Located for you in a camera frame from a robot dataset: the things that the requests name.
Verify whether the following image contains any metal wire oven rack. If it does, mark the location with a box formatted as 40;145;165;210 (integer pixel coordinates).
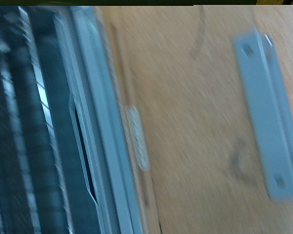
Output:
0;6;72;234

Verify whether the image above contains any silver toaster oven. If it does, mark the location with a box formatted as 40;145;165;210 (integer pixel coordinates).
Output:
0;5;102;234

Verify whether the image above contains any glass oven door with handle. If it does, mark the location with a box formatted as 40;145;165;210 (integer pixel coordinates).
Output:
67;5;293;234

